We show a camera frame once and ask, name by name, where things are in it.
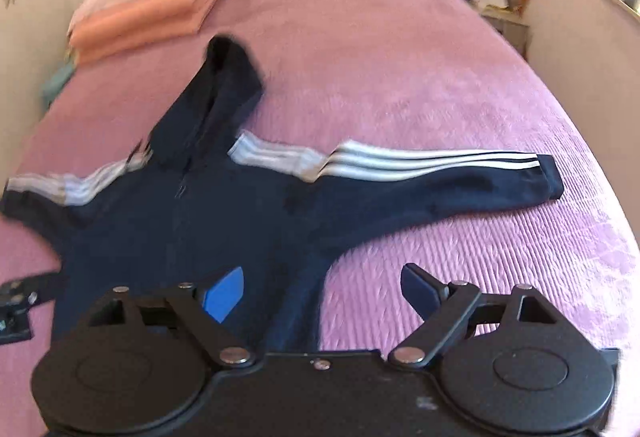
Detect navy hoodie with white stripes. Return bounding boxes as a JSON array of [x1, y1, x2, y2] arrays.
[[1, 35, 564, 350]]

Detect teal bedside stool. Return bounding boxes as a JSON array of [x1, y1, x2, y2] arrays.
[[41, 61, 75, 110]]

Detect right bedside table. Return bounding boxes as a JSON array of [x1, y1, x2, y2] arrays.
[[480, 6, 529, 59]]

